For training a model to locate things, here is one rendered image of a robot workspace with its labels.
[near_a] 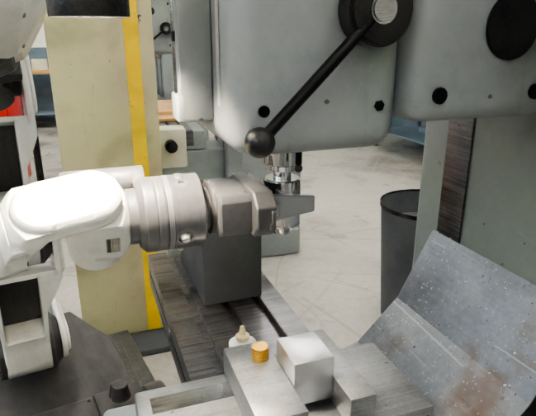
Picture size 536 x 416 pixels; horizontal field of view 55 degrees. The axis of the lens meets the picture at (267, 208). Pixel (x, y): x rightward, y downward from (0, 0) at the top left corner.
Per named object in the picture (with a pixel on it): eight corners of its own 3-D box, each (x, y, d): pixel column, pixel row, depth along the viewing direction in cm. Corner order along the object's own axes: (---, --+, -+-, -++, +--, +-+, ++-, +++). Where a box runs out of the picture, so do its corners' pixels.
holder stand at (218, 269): (204, 306, 101) (200, 210, 95) (180, 262, 121) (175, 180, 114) (262, 295, 105) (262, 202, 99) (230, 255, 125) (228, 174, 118)
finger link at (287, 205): (311, 214, 65) (265, 219, 63) (312, 189, 64) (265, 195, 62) (317, 217, 64) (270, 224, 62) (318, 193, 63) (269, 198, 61)
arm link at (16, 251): (130, 207, 54) (-11, 246, 49) (130, 249, 61) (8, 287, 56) (111, 161, 57) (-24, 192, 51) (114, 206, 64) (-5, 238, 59)
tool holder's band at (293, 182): (282, 177, 68) (282, 170, 68) (308, 185, 65) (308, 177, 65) (255, 184, 65) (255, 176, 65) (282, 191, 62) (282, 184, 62)
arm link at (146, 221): (173, 223, 55) (60, 237, 52) (168, 269, 64) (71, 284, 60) (157, 143, 61) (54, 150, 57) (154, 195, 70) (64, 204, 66)
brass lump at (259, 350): (254, 364, 66) (254, 352, 65) (249, 354, 68) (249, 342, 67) (271, 361, 66) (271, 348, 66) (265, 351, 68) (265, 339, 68)
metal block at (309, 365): (293, 407, 63) (294, 365, 61) (276, 377, 68) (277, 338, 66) (332, 397, 64) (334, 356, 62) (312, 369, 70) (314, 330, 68)
